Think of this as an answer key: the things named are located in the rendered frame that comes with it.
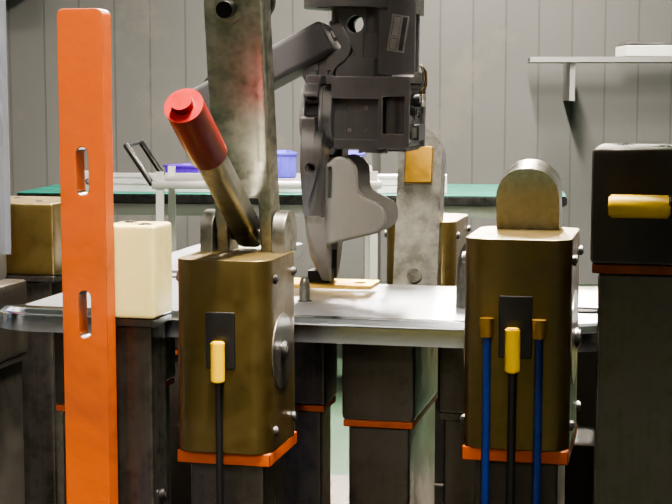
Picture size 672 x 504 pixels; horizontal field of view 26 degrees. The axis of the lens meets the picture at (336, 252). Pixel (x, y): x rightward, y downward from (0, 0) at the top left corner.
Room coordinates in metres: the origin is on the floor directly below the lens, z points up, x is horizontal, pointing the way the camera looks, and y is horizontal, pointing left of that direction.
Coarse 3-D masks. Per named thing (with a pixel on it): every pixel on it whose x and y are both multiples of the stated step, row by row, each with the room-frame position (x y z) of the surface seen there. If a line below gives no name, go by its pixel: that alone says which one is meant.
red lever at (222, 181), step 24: (192, 96) 0.79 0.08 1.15; (168, 120) 0.79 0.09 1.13; (192, 120) 0.78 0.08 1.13; (192, 144) 0.80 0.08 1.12; (216, 144) 0.81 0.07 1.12; (216, 168) 0.82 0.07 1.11; (216, 192) 0.85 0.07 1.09; (240, 192) 0.86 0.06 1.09; (240, 216) 0.87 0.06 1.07; (240, 240) 0.90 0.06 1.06
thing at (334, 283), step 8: (312, 272) 1.08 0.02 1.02; (296, 280) 1.09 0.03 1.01; (312, 280) 1.08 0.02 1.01; (320, 280) 1.08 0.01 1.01; (336, 280) 1.09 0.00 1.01; (344, 280) 1.09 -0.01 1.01; (352, 280) 1.09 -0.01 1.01; (360, 280) 1.09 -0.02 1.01; (368, 280) 1.09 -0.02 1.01; (376, 280) 1.09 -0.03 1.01; (320, 288) 1.07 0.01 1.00; (328, 288) 1.07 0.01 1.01; (336, 288) 1.07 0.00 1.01; (344, 288) 1.06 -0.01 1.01; (352, 288) 1.06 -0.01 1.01; (360, 288) 1.06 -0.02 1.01; (368, 288) 1.06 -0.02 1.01
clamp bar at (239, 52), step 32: (224, 0) 0.86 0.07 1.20; (256, 0) 0.87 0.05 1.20; (224, 32) 0.88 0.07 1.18; (256, 32) 0.87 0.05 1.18; (224, 64) 0.88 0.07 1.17; (256, 64) 0.87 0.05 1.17; (224, 96) 0.88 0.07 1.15; (256, 96) 0.88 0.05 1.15; (224, 128) 0.88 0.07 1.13; (256, 128) 0.88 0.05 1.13; (256, 160) 0.88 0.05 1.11; (256, 192) 0.89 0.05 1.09; (224, 224) 0.89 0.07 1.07
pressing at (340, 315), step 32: (384, 288) 1.11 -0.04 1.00; (416, 288) 1.11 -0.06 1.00; (448, 288) 1.11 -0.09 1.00; (0, 320) 0.99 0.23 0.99; (32, 320) 0.97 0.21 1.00; (320, 320) 0.93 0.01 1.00; (352, 320) 0.93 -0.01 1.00; (384, 320) 0.92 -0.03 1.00; (416, 320) 0.92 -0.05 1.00; (448, 320) 0.92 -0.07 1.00
